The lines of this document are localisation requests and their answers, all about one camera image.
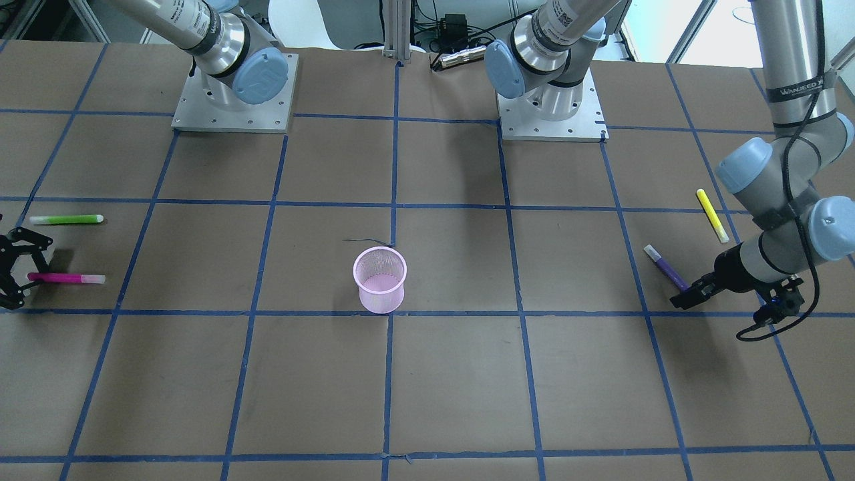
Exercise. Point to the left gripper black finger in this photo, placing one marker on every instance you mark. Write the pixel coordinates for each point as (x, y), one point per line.
(696, 294)

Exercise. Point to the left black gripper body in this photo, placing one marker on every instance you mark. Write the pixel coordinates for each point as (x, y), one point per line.
(729, 265)

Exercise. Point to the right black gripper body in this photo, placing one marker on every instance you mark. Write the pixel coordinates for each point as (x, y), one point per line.
(11, 262)

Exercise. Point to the purple pen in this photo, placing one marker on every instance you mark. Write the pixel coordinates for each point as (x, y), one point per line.
(666, 269)

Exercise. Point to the pink pen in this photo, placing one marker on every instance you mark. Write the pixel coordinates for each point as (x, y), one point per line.
(66, 278)

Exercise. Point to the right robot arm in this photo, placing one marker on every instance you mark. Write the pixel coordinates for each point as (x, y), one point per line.
(234, 60)

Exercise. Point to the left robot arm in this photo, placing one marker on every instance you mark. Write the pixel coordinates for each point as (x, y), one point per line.
(771, 179)

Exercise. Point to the pink mesh cup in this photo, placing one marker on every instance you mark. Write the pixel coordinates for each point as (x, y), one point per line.
(380, 274)

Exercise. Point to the yellow pen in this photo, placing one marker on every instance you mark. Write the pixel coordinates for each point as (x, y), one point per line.
(712, 216)

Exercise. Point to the green pen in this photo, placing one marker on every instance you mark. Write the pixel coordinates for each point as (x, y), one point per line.
(66, 219)

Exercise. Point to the black power adapter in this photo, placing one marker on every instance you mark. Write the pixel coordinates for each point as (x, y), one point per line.
(453, 32)

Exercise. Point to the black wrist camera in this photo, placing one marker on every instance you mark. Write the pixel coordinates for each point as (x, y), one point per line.
(781, 299)

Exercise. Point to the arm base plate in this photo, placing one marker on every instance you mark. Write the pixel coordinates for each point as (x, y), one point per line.
(208, 106)
(553, 113)

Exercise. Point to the aluminium frame post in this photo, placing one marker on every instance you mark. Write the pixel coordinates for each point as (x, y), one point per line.
(396, 30)

